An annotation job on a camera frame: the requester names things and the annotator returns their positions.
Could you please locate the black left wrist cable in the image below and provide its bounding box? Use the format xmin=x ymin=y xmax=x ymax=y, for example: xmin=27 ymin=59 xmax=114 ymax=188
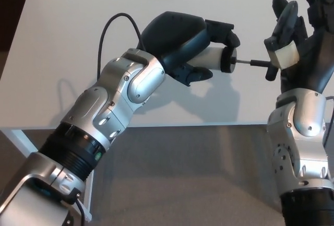
xmin=96 ymin=13 xmax=147 ymax=80

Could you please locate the dark brown wooden panel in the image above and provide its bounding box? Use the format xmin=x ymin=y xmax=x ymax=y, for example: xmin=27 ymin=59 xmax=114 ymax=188
xmin=0 ymin=0 xmax=32 ymax=52

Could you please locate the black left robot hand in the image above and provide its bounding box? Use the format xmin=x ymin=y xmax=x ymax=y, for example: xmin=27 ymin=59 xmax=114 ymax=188
xmin=137 ymin=11 xmax=241 ymax=87

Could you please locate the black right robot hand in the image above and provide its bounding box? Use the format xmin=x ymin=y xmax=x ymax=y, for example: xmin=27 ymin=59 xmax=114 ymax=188
xmin=263 ymin=0 xmax=334 ymax=95

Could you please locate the white air pump black handle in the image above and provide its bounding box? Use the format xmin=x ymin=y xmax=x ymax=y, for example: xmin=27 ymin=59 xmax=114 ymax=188
xmin=190 ymin=47 xmax=279 ymax=82

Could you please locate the white metal desk leg frame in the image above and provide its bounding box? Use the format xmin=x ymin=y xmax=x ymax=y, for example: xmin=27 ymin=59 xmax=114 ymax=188
xmin=0 ymin=128 xmax=94 ymax=222

